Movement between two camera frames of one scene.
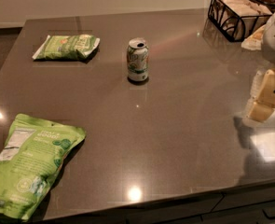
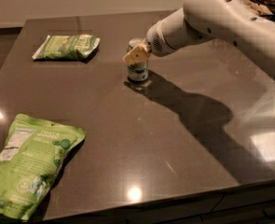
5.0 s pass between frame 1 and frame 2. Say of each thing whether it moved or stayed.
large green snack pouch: stayed
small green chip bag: stayed
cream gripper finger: moved
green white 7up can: stayed
